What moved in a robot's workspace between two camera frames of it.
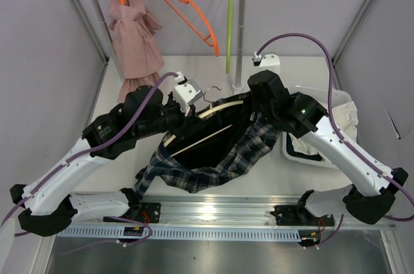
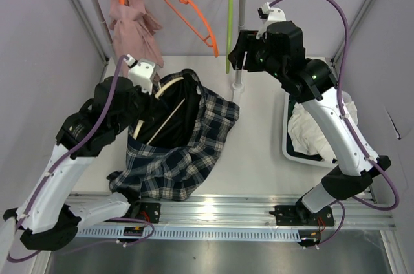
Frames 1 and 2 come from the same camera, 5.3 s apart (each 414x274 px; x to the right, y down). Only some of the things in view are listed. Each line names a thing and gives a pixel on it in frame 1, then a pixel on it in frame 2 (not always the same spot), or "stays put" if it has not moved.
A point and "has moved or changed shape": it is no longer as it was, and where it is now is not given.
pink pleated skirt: [138, 58] stays put
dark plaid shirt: [215, 147] has moved or changed shape
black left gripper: [170, 102] -> [148, 101]
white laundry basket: [318, 92] stays put
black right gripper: [255, 101] -> [246, 37]
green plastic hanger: [229, 27] stays put
